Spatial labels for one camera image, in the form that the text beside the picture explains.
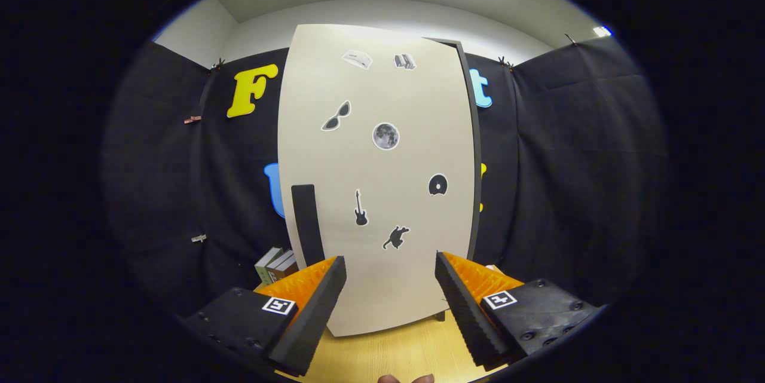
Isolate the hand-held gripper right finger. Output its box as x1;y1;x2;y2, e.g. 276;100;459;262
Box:
434;252;601;370

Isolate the black backdrop cloth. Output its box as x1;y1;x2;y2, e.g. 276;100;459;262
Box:
102;36;669;312

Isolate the beige cabinet door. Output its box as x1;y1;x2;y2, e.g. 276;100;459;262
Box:
278;23;477;338

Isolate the green book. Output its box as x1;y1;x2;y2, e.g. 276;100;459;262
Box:
255;247;283;285

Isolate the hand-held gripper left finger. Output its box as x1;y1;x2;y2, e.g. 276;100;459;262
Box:
182;256;347;376

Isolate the grey cabinet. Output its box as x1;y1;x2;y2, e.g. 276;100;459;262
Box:
427;38;482;321

